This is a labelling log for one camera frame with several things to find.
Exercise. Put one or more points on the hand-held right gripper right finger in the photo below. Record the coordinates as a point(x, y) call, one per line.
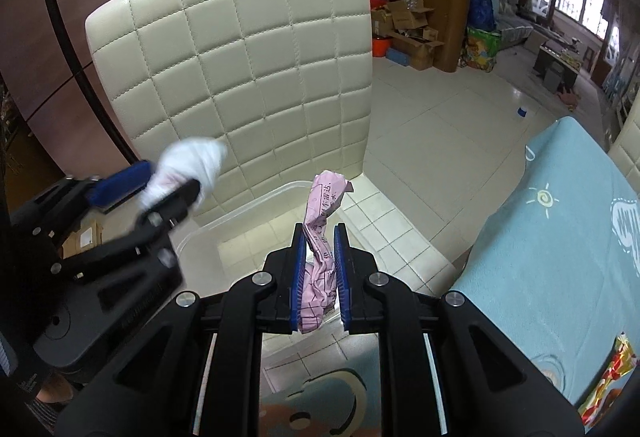
point(342, 277)

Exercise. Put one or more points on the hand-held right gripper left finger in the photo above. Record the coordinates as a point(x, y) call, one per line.
point(297, 277)

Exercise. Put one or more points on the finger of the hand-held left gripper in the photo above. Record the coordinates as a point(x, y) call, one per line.
point(170, 207)
point(120, 182)

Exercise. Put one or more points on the pink paper wrapper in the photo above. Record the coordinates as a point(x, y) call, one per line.
point(320, 284)

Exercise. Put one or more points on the white tissue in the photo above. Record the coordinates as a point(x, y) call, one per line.
point(190, 162)

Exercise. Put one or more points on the clear plastic bin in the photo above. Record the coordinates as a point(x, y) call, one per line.
point(240, 237)

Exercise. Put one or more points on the red gold snack wrapper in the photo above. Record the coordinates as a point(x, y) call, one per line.
point(612, 377)

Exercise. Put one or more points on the person's left forearm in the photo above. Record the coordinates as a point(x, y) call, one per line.
point(52, 387)

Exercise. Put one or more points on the labelled cardboard box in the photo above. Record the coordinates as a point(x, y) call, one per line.
point(85, 237)

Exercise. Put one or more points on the cream quilted leather chair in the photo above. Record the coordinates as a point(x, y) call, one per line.
point(250, 67)

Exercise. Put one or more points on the person's striped clothing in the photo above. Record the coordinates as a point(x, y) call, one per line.
point(47, 414)

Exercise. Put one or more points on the small blue box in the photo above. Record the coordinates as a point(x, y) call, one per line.
point(400, 55)

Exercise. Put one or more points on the orange plastic bucket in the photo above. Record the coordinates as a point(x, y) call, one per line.
point(380, 48)

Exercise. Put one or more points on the open cardboard box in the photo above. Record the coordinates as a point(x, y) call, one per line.
point(420, 49)
point(407, 14)

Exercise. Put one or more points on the blue scrap on floor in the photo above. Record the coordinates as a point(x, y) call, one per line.
point(522, 111)

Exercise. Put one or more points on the small cardboard box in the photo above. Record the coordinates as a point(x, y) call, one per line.
point(381, 19)

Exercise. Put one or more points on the colourful printed bag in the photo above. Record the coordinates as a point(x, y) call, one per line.
point(480, 49)

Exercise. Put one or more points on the pink toy on floor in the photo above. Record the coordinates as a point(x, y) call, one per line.
point(567, 98)

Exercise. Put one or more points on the blue plastic bag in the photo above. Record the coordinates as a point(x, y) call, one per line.
point(482, 14)

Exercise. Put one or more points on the dark coffee table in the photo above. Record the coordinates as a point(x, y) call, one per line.
point(560, 59)

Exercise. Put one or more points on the grey patterned sofa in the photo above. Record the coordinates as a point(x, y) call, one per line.
point(510, 17)

